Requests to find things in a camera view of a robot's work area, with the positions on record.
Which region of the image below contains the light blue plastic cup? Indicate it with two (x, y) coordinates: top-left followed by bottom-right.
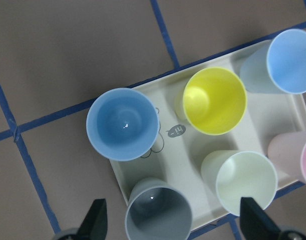
(239, 29), (306, 95)

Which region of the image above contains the pale green plastic cup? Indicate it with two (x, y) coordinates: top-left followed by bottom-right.
(200, 150), (278, 216)

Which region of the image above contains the grey plastic cup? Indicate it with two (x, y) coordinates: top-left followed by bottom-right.
(125, 177), (192, 240)

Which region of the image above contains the yellow plastic cup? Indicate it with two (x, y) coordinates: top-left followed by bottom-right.
(174, 67), (247, 136)

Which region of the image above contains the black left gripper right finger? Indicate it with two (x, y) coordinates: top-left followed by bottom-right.
(239, 196), (306, 240)

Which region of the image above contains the pink plastic cup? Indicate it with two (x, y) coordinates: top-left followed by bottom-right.
(267, 131), (306, 184)

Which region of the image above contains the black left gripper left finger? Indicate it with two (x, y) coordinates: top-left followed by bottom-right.
(52, 198), (108, 240)

